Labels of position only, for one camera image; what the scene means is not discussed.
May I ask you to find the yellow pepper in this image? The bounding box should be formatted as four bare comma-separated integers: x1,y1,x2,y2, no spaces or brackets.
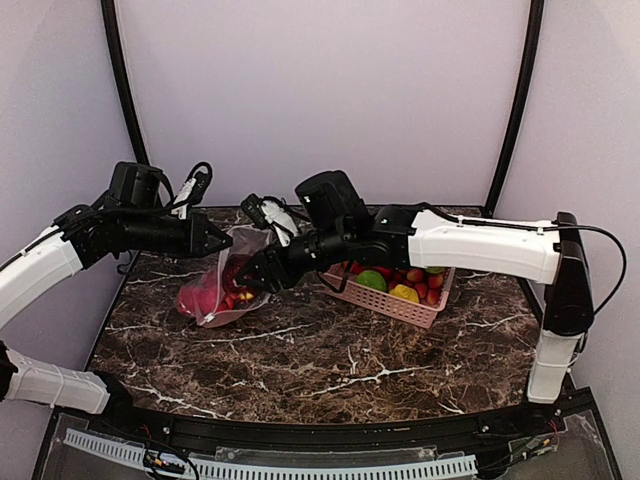
389,284,420,304

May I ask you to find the dark red round fruit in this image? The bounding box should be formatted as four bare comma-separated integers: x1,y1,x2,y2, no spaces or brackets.
221,269,249,296

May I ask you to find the black frame post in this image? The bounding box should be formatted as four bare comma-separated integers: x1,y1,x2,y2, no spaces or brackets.
483,0,545,218
100,0,150,165

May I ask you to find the right black frame post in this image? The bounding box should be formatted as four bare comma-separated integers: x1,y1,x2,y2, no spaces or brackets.
483,0,545,218

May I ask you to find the black front frame rail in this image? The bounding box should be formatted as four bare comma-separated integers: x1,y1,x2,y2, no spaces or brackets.
80,405,555,453

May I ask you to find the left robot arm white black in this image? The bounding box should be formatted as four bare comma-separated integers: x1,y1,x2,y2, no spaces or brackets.
1,162,232,415

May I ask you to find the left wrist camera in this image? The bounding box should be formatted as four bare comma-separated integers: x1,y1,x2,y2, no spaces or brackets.
107,161,163,208

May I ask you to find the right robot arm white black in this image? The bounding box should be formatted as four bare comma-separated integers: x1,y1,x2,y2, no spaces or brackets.
235,170,623,404

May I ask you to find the green pear-like fruit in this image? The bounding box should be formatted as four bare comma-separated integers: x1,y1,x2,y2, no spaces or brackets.
425,267,447,275

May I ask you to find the green apple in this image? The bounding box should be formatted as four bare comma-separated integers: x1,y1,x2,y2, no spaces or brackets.
355,270,388,293

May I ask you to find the small red apple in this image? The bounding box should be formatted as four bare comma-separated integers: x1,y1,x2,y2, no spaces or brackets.
425,289,441,307
427,273,445,290
406,268,425,284
238,291,255,302

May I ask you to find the pink plastic basket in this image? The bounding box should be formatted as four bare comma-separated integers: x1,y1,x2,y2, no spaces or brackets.
321,262,455,328

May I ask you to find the left black frame post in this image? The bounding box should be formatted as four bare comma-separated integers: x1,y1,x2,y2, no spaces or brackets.
100,0,150,165

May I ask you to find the clear zip top bag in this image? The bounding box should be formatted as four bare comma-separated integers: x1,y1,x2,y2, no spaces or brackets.
175,225,273,328

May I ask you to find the white slotted cable duct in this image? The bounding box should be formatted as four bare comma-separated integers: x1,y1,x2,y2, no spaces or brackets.
63,428,478,479

